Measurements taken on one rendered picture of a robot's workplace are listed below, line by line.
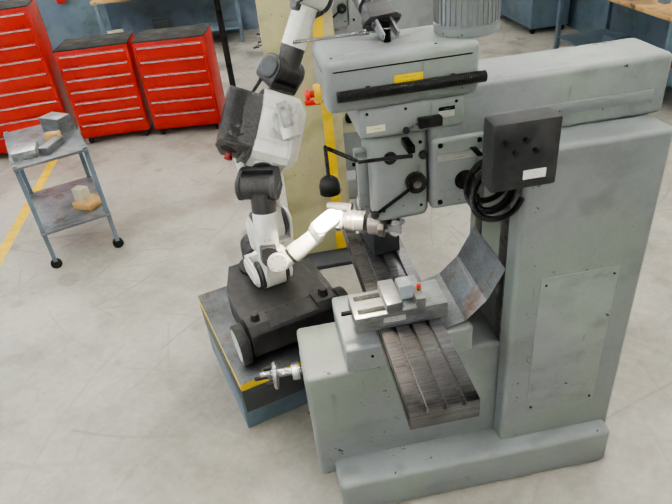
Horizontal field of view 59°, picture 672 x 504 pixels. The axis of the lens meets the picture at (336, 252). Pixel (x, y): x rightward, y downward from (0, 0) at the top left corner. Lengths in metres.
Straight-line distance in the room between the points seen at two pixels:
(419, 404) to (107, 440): 1.90
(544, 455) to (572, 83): 1.59
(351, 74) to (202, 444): 2.06
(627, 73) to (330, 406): 1.60
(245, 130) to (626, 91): 1.27
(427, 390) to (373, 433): 0.69
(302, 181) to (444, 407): 2.32
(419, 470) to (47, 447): 1.90
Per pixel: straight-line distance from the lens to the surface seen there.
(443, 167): 1.99
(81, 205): 4.90
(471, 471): 2.79
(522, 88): 2.00
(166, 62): 6.57
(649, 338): 3.74
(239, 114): 2.17
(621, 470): 3.08
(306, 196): 4.01
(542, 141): 1.79
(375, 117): 1.86
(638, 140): 2.14
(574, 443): 2.89
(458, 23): 1.89
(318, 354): 2.44
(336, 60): 1.78
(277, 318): 2.83
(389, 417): 2.60
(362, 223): 2.16
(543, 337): 2.44
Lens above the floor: 2.38
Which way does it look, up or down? 34 degrees down
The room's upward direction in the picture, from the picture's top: 6 degrees counter-clockwise
